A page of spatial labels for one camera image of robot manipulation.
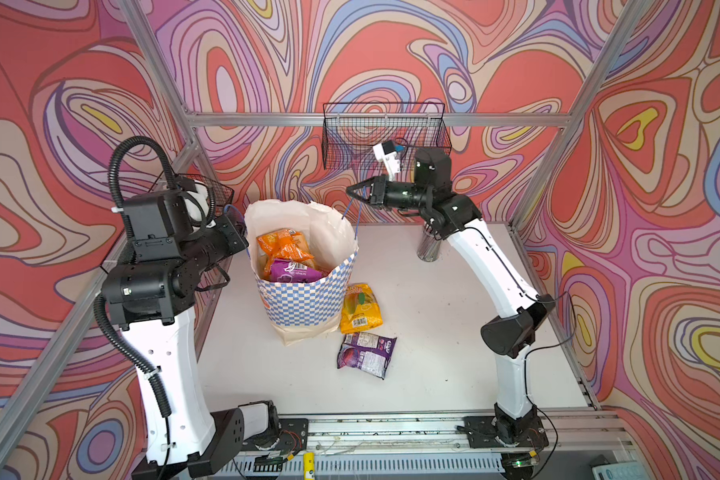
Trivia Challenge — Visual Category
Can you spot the black wire basket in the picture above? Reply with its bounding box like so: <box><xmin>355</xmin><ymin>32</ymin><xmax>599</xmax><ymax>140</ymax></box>
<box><xmin>100</xmin><ymin>173</ymin><xmax>235</xmax><ymax>277</ymax></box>
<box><xmin>321</xmin><ymin>100</ymin><xmax>452</xmax><ymax>178</ymax></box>

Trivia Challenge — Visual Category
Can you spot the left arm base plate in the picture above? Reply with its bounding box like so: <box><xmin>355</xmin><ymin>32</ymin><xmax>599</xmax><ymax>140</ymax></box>
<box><xmin>243</xmin><ymin>418</ymin><xmax>309</xmax><ymax>454</ymax></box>

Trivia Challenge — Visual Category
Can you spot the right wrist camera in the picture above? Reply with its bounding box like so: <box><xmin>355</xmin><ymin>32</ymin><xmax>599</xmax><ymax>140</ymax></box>
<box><xmin>372</xmin><ymin>140</ymin><xmax>407</xmax><ymax>181</ymax></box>

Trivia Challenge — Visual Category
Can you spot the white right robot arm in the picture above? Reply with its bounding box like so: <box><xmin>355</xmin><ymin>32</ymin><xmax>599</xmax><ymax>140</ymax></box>
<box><xmin>346</xmin><ymin>141</ymin><xmax>557</xmax><ymax>446</ymax></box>

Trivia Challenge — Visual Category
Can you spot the purple berries snack bag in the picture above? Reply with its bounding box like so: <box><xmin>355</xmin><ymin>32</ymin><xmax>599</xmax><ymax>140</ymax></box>
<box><xmin>336</xmin><ymin>332</ymin><xmax>397</xmax><ymax>380</ymax></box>

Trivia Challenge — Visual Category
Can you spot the checkered paper bag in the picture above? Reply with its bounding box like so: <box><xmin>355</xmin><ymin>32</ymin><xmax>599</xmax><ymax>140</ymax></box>
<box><xmin>244</xmin><ymin>200</ymin><xmax>359</xmax><ymax>345</ymax></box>

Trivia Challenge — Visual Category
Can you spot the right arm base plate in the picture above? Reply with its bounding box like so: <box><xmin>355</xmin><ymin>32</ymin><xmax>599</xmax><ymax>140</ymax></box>
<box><xmin>456</xmin><ymin>416</ymin><xmax>549</xmax><ymax>450</ymax></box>

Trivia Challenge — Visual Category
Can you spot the black wire basket back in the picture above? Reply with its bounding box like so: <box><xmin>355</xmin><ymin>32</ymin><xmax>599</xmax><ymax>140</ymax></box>
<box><xmin>321</xmin><ymin>100</ymin><xmax>452</xmax><ymax>178</ymax></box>

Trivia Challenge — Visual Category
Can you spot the purple grape snack bag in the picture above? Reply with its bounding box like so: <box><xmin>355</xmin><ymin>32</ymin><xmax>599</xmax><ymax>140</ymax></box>
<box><xmin>269</xmin><ymin>259</ymin><xmax>324</xmax><ymax>283</ymax></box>

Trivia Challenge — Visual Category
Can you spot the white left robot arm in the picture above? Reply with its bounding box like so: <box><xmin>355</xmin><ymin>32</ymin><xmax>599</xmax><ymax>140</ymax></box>
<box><xmin>93</xmin><ymin>188</ymin><xmax>282</xmax><ymax>479</ymax></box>

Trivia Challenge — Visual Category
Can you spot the orange snack bag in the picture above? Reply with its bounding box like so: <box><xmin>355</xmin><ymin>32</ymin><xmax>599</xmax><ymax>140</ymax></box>
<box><xmin>257</xmin><ymin>228</ymin><xmax>316</xmax><ymax>275</ymax></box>

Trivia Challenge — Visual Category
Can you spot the black wire basket left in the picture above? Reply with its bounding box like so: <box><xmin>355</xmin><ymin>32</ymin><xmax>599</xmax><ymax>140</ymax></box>
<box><xmin>100</xmin><ymin>173</ymin><xmax>235</xmax><ymax>277</ymax></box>

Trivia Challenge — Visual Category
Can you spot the cup of straws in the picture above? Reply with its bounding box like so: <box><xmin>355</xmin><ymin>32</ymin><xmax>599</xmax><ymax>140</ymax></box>
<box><xmin>417</xmin><ymin>231</ymin><xmax>442</xmax><ymax>263</ymax></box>

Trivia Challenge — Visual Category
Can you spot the yellow mango snack bag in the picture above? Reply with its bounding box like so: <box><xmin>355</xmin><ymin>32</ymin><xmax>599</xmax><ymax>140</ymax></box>
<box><xmin>339</xmin><ymin>284</ymin><xmax>383</xmax><ymax>334</ymax></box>

